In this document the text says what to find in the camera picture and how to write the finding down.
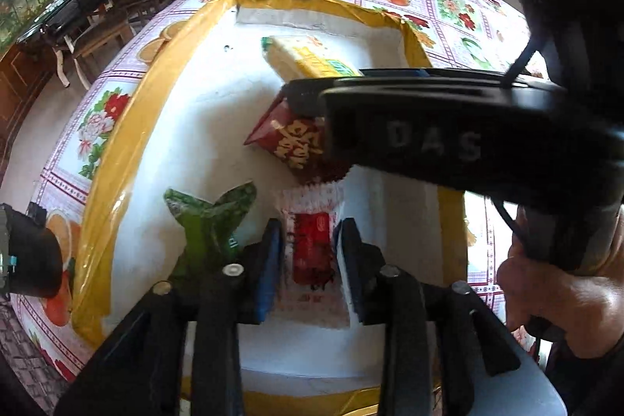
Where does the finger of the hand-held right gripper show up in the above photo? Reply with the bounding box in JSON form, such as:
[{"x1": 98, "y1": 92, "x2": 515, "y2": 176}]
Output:
[
  {"x1": 358, "y1": 67, "x2": 512, "y2": 80},
  {"x1": 282, "y1": 77, "x2": 342, "y2": 119}
]

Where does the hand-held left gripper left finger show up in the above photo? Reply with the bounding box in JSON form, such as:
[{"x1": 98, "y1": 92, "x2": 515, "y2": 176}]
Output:
[{"x1": 53, "y1": 218, "x2": 285, "y2": 416}]

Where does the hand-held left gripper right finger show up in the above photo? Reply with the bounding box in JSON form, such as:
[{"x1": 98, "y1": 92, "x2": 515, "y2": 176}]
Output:
[{"x1": 333, "y1": 218, "x2": 569, "y2": 416}]

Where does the white red snack packet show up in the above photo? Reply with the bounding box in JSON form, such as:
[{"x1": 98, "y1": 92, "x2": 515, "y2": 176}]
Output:
[{"x1": 274, "y1": 181, "x2": 353, "y2": 330}]

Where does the red snack packet gold print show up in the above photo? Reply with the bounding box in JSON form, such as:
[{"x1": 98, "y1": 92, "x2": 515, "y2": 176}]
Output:
[{"x1": 244, "y1": 97, "x2": 353, "y2": 185}]

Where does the white foam box yellow tape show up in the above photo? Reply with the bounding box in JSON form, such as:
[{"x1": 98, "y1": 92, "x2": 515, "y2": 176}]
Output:
[{"x1": 73, "y1": 0, "x2": 471, "y2": 408}]

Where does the person's right hand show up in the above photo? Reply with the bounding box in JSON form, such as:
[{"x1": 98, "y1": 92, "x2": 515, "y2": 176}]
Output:
[{"x1": 497, "y1": 206, "x2": 624, "y2": 359}]

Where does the yellow cracker packet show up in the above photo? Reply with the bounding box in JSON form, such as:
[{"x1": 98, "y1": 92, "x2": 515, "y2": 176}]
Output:
[{"x1": 262, "y1": 34, "x2": 362, "y2": 81}]

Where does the bright green snack packet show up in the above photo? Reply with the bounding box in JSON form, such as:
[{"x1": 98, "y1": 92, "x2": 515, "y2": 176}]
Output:
[{"x1": 163, "y1": 181, "x2": 257, "y2": 283}]

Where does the black cylindrical device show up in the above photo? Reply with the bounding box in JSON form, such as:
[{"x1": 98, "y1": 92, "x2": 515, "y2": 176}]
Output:
[{"x1": 0, "y1": 203, "x2": 65, "y2": 299}]

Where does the black cable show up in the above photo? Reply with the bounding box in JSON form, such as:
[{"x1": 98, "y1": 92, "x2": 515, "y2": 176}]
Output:
[{"x1": 490, "y1": 196, "x2": 526, "y2": 247}]

